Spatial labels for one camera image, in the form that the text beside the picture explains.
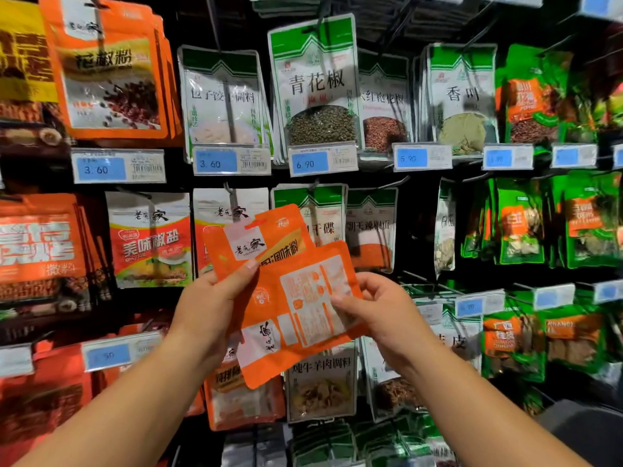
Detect orange chili packets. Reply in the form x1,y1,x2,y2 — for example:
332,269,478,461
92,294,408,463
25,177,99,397
39,0,182,143

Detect person's left hand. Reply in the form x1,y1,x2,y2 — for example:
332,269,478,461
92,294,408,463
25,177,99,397
168,257,263,372

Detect clear red peppercorn packets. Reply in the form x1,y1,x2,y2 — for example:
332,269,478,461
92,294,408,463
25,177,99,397
355,48,416,158

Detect clear white-slice packets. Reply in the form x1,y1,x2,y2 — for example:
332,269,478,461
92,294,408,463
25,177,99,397
433,180,458,279

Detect clear orange powder packets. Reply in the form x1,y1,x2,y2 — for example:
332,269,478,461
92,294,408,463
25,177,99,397
271,182,350,251

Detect green leaf packets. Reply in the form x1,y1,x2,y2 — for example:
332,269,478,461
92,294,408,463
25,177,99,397
552,170,623,269

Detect green orange Guangxi cinnamon bags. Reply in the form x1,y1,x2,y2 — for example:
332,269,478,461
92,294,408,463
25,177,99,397
540,304,611,372
482,306,547,383

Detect yellow packets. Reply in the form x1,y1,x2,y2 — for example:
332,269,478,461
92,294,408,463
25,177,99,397
0,0,66,123

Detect black shopping basket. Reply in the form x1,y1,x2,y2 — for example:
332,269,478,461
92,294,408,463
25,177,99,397
535,398,623,467

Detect white red-label packets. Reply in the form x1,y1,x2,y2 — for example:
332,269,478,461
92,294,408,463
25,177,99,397
105,189,195,291
193,186,272,279

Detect green red-peppercorn packets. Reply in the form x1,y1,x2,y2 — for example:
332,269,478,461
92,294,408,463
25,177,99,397
496,43,576,152

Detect orange bold-print packets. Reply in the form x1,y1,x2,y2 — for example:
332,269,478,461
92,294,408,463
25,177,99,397
0,194,110,309

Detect clear dried-leaf packets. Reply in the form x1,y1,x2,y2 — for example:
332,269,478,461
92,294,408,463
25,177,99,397
421,43,500,160

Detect clear green peppercorn packets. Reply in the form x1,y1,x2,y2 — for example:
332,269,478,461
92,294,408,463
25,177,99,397
267,14,363,158

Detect row of green white packets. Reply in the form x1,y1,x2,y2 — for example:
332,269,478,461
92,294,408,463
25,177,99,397
219,415,459,467

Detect red green packets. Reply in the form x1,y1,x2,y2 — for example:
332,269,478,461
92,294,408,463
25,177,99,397
574,67,623,142

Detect orange seasoning packet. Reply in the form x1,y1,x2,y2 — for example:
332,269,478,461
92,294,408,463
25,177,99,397
236,240,372,391
202,204,315,280
202,340,289,432

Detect person's right forearm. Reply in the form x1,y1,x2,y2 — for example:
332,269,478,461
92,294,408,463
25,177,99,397
394,340,595,467

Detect clear chili powder packets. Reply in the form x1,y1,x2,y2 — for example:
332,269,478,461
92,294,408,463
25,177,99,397
345,186,399,276

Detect person's left forearm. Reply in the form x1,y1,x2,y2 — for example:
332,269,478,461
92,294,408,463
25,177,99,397
14,350,220,467

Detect clear cinnamon packets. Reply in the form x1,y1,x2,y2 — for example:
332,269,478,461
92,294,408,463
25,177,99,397
443,304,486,372

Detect person's right hand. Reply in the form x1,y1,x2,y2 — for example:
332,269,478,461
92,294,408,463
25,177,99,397
329,272,440,376

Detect green white-slice packets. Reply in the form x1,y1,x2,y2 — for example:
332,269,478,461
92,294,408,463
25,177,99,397
459,178,549,267

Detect clear brown-spice packets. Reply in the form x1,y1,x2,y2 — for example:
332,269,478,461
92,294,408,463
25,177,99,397
360,335,426,421

